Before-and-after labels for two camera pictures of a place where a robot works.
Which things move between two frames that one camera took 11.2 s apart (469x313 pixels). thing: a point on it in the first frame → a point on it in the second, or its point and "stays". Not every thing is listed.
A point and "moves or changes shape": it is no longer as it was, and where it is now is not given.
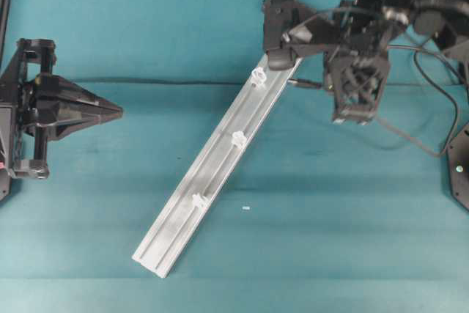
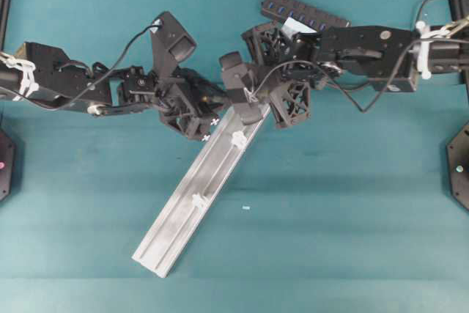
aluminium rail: [170, 236] stays
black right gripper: [356, 75] → [300, 63]
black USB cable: [415, 51] moves or changes shape
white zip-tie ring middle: [239, 140] stays
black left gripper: [32, 61] → [140, 86]
